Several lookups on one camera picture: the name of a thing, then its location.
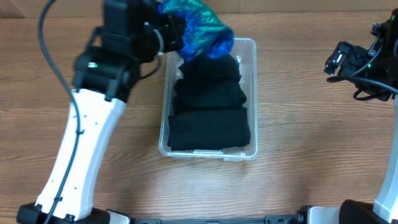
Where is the small black cloth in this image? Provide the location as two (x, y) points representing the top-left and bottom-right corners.
(172, 79), (247, 112)

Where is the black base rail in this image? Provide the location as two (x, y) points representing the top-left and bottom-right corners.
(105, 210), (299, 224)

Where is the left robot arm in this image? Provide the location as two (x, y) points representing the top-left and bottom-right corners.
(16, 1), (186, 223)

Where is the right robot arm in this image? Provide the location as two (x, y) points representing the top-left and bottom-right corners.
(295, 13), (397, 223)

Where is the long black cloth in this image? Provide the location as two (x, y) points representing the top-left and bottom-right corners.
(167, 108), (251, 151)

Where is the clear plastic storage bin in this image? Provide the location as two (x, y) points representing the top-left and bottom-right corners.
(159, 37), (259, 162)

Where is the right black cable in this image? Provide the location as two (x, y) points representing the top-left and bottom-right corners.
(325, 21), (398, 102)

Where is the shiny blue sequin cloth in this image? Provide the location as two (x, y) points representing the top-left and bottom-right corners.
(158, 0), (234, 61)

